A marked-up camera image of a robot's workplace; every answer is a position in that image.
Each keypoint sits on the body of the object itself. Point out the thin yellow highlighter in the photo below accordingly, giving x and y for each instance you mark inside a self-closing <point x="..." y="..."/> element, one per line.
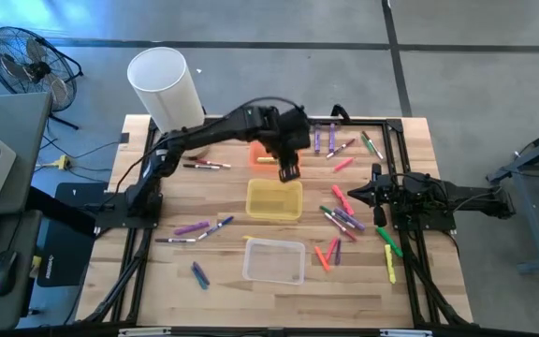
<point x="248" y="237"/>

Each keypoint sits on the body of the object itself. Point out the red dry-erase marker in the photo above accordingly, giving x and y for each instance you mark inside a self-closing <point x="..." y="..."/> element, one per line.
<point x="213" y="163"/>
<point x="342" y="228"/>

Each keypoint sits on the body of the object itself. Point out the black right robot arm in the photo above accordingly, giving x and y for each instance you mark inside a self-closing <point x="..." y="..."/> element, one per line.
<point x="475" y="196"/>

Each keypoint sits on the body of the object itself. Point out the brown dry-erase marker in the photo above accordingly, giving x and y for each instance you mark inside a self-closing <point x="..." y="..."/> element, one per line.
<point x="340" y="149"/>

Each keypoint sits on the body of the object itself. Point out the dark grey desk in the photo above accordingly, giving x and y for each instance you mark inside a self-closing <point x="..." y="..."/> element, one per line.
<point x="12" y="234"/>

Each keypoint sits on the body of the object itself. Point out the thin green highlighter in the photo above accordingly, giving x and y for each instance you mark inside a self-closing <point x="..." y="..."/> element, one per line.
<point x="367" y="144"/>

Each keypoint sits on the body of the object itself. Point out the blue dry-erase marker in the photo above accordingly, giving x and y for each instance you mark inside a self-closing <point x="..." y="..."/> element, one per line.
<point x="215" y="228"/>

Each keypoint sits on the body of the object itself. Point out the black aluminium rig frame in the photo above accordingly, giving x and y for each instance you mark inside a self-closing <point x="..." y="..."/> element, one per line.
<point x="368" y="122"/>

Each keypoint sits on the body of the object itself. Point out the thick pink highlighter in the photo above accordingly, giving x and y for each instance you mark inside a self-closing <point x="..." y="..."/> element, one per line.
<point x="342" y="200"/>

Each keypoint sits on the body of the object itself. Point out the yellow power plug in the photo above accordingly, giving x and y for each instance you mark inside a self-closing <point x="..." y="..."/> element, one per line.
<point x="61" y="163"/>

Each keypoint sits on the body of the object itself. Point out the thin orange highlighter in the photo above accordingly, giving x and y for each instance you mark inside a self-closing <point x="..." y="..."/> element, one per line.
<point x="322" y="259"/>

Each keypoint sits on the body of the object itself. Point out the black flat panel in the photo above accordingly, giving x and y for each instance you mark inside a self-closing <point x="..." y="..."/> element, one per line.
<point x="77" y="194"/>

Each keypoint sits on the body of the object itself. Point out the black dry-erase marker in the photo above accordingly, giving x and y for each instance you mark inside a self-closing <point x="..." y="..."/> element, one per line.
<point x="175" y="240"/>
<point x="201" y="166"/>

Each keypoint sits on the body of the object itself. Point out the clear plastic bin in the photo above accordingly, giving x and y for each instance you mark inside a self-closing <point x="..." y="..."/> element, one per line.
<point x="274" y="262"/>

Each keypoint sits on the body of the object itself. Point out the thin blue highlighter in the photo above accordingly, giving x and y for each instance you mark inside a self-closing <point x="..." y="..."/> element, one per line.
<point x="201" y="273"/>

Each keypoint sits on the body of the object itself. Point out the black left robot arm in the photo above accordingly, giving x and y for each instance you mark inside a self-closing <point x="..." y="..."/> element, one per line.
<point x="204" y="131"/>

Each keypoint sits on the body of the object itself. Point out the black computer mouse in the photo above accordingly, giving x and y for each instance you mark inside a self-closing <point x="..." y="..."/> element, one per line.
<point x="2" y="271"/>

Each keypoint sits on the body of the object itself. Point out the white cylinder lamp wooden base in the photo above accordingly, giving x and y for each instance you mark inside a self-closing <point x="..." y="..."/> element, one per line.
<point x="166" y="89"/>

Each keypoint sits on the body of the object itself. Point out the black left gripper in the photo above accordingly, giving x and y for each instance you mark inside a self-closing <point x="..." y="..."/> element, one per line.
<point x="295" y="133"/>

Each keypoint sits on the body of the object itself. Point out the black floor fan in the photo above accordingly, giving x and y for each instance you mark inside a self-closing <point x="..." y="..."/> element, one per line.
<point x="31" y="68"/>

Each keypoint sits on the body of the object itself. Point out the yellow plastic bin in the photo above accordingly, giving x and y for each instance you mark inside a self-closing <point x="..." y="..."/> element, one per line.
<point x="274" y="210"/>

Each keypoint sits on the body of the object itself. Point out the thick purple highlighter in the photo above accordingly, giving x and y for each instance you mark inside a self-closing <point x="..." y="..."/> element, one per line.
<point x="350" y="219"/>
<point x="192" y="228"/>
<point x="316" y="138"/>
<point x="331" y="137"/>

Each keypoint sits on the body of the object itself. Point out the black box with logo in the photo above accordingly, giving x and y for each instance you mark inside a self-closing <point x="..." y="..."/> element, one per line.
<point x="63" y="253"/>

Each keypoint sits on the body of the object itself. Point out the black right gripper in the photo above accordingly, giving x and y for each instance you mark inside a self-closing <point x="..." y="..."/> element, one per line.
<point x="379" y="194"/>

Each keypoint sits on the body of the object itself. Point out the orange plastic bin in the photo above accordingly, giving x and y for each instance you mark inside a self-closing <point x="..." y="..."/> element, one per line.
<point x="256" y="152"/>

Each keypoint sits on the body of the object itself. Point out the thin pink highlighter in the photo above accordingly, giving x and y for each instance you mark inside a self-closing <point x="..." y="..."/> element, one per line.
<point x="331" y="249"/>
<point x="343" y="164"/>

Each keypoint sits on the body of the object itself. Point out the thin purple highlighter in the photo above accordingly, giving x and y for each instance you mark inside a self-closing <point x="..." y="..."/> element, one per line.
<point x="338" y="253"/>

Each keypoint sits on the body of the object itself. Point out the thick green highlighter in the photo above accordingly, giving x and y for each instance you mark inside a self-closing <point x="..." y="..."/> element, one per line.
<point x="389" y="241"/>

